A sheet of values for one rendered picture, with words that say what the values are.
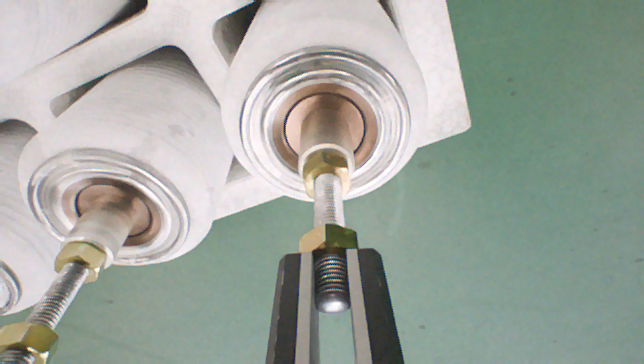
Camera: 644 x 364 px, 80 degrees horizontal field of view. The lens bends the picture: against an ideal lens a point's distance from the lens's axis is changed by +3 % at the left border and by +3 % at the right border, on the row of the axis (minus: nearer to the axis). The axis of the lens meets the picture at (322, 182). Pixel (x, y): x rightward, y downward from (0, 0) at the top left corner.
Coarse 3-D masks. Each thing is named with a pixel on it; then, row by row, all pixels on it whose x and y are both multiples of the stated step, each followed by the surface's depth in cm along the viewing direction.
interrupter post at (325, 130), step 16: (320, 112) 16; (336, 112) 16; (304, 128) 16; (320, 128) 15; (336, 128) 15; (304, 144) 15; (320, 144) 14; (336, 144) 14; (304, 160) 14; (352, 160) 14
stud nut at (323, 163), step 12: (324, 156) 13; (336, 156) 14; (312, 168) 13; (324, 168) 13; (336, 168) 13; (348, 168) 14; (312, 180) 14; (348, 180) 14; (312, 192) 14; (348, 192) 14
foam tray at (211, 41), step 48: (192, 0) 20; (240, 0) 20; (384, 0) 25; (432, 0) 20; (96, 48) 21; (144, 48) 21; (192, 48) 22; (432, 48) 22; (0, 96) 23; (48, 96) 23; (432, 96) 23; (240, 192) 28
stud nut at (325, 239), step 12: (324, 228) 10; (336, 228) 11; (348, 228) 11; (300, 240) 11; (312, 240) 11; (324, 240) 10; (336, 240) 10; (348, 240) 10; (300, 252) 11; (312, 252) 10; (324, 252) 10; (336, 252) 10
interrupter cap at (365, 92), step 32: (288, 64) 15; (320, 64) 15; (352, 64) 15; (256, 96) 15; (288, 96) 16; (320, 96) 16; (352, 96) 16; (384, 96) 16; (256, 128) 16; (288, 128) 17; (352, 128) 17; (384, 128) 16; (256, 160) 17; (288, 160) 17; (384, 160) 18; (288, 192) 18; (352, 192) 18
